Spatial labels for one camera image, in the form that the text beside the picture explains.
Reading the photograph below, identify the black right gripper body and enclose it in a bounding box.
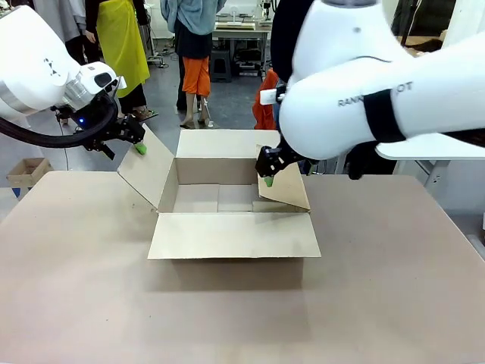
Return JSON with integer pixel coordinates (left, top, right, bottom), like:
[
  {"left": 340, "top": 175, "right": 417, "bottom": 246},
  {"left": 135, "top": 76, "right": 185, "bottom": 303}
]
[{"left": 279, "top": 142, "right": 315, "bottom": 170}]

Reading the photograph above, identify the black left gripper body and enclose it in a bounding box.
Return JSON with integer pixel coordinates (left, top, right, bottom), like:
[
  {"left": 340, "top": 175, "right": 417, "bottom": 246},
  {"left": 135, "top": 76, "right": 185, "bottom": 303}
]
[{"left": 71, "top": 109, "right": 128, "bottom": 151}]

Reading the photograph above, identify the large brown cardboard box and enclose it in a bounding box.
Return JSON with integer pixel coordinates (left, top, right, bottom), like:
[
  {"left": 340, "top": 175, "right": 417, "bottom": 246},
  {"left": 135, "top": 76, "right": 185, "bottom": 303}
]
[{"left": 117, "top": 123, "right": 322, "bottom": 293}]

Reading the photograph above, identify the small open cardboard box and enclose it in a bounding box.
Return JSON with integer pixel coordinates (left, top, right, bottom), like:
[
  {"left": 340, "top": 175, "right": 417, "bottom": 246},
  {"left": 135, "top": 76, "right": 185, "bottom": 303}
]
[{"left": 6, "top": 157, "right": 55, "bottom": 190}]

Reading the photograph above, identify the orange garment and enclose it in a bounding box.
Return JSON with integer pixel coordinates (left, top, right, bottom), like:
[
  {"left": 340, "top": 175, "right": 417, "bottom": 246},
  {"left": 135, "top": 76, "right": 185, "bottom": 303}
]
[{"left": 252, "top": 69, "right": 284, "bottom": 132}]

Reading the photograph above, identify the person in yellow apron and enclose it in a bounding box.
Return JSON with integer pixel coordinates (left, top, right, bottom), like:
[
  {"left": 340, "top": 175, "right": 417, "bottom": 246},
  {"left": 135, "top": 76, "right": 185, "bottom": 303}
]
[{"left": 85, "top": 0, "right": 160, "bottom": 121}]

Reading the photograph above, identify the person in orange trousers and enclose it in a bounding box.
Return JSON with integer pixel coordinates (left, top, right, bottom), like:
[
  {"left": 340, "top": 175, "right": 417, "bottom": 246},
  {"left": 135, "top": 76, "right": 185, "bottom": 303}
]
[{"left": 160, "top": 0, "right": 225, "bottom": 129}]

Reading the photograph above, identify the black plastic stool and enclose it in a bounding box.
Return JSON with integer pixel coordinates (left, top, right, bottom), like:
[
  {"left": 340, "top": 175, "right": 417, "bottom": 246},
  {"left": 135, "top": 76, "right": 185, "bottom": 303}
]
[{"left": 209, "top": 48, "right": 240, "bottom": 83}]

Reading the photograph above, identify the person in grey top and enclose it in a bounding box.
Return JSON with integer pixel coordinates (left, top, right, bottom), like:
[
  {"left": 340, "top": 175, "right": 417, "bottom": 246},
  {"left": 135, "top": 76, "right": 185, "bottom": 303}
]
[{"left": 32, "top": 0, "right": 89, "bottom": 66}]

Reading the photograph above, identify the person in dark coat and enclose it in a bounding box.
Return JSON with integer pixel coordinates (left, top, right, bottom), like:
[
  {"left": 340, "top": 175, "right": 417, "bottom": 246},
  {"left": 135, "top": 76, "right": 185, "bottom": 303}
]
[{"left": 270, "top": 0, "right": 327, "bottom": 83}]

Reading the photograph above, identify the grey background work table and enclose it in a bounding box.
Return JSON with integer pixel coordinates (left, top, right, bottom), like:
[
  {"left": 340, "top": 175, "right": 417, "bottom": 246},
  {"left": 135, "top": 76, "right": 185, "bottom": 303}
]
[{"left": 211, "top": 20, "right": 274, "bottom": 79}]

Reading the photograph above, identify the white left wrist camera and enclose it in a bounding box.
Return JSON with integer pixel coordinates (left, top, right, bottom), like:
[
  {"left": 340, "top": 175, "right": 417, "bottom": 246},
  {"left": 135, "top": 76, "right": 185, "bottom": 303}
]
[{"left": 77, "top": 62, "right": 128, "bottom": 102}]

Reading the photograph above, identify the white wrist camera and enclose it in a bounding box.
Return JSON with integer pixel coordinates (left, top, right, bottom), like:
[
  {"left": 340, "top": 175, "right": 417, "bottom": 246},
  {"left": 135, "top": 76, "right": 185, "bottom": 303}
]
[
  {"left": 258, "top": 89, "right": 289, "bottom": 106},
  {"left": 77, "top": 62, "right": 128, "bottom": 102}
]

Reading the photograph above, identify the black corrugated cable conduit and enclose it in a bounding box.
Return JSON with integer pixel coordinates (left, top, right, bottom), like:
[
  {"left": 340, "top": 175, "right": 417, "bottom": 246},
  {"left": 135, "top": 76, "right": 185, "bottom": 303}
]
[{"left": 0, "top": 96, "right": 120, "bottom": 149}]

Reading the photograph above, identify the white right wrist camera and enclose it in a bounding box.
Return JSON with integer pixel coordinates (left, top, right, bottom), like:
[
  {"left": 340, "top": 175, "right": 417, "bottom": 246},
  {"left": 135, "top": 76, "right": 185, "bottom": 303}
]
[{"left": 258, "top": 89, "right": 289, "bottom": 106}]

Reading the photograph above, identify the black strap on arm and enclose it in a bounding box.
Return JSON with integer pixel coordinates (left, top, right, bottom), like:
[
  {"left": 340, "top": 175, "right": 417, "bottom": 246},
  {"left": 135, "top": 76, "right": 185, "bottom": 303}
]
[{"left": 362, "top": 89, "right": 407, "bottom": 144}]

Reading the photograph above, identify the white board on frame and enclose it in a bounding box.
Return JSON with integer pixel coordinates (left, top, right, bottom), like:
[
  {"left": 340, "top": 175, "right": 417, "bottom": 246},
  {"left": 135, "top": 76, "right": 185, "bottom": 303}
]
[{"left": 374, "top": 130, "right": 485, "bottom": 161}]

